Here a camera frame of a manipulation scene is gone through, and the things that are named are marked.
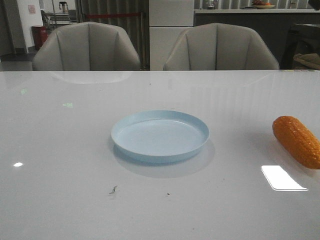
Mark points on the light blue round plate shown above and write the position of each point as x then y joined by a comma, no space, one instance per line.
160,136

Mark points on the orange corn cob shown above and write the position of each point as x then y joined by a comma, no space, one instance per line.
298,140

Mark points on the grey armchair right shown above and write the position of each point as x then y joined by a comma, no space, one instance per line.
220,47

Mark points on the grey armchair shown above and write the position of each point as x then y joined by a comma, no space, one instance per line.
87,46
220,47

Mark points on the white cabinet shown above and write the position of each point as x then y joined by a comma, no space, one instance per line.
167,19

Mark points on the grey armchair left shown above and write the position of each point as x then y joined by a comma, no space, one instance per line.
87,46

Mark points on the red barrier belt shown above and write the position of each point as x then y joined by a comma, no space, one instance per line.
115,15

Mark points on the dark grey counter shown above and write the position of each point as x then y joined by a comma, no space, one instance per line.
271,24

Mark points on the fruit bowl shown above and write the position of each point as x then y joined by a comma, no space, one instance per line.
260,4

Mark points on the dark side table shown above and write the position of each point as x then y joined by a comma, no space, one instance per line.
301,39

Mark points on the beige cushion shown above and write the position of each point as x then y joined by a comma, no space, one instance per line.
310,60

